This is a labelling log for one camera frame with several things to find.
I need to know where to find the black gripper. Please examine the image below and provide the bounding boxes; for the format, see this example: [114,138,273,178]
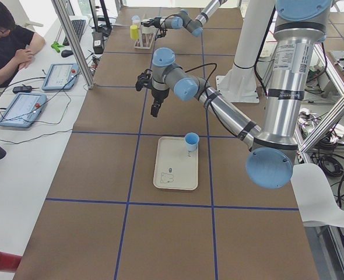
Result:
[141,16,167,38]
[150,87,169,117]

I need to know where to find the pale green plastic cup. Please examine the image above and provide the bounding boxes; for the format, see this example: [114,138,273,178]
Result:
[141,26,155,34]

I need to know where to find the blue plastic cup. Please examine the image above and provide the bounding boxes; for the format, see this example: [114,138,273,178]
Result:
[131,15,141,26]
[184,132,199,152]

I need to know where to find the yellow plastic cup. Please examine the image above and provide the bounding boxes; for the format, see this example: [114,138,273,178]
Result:
[129,24,139,41]

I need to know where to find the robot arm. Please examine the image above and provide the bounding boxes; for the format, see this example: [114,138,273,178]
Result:
[141,0,226,39]
[148,1,332,188]

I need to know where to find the white plastic tray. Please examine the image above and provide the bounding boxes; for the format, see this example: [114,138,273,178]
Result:
[153,136,199,191]

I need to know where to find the black keyboard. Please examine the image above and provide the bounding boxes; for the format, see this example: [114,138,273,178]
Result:
[71,19,86,41]

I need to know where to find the black computer mouse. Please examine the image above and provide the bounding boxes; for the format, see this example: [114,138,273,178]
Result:
[61,50,73,58]

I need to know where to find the green plastic tool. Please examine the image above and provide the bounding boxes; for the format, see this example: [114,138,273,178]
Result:
[51,41,64,53]

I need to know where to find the blue teach pendant far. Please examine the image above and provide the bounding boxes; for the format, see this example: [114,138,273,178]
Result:
[41,63,79,91]

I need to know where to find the blue teach pendant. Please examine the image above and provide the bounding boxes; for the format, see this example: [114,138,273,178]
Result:
[41,63,79,91]
[0,93,47,128]

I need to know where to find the black handheld remote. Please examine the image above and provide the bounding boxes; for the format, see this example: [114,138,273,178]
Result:
[12,86,33,94]

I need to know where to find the blue teach pendant near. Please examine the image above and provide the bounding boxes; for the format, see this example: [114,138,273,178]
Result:
[0,93,47,128]

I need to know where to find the seated person black shirt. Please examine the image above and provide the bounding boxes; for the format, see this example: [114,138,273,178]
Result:
[0,1,45,88]

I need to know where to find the white paper sheet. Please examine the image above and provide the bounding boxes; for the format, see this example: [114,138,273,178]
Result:
[291,163,344,228]

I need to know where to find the red cylinder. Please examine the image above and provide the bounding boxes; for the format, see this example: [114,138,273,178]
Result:
[0,251,22,273]

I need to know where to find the white wire cup rack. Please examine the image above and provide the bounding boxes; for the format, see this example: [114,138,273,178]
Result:
[134,20,157,50]

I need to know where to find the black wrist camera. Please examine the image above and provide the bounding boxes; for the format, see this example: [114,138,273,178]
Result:
[135,69,152,92]

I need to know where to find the aluminium frame post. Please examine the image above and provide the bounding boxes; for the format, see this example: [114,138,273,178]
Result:
[51,0,94,89]

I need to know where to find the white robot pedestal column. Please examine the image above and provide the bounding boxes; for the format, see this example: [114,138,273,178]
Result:
[217,0,275,103]

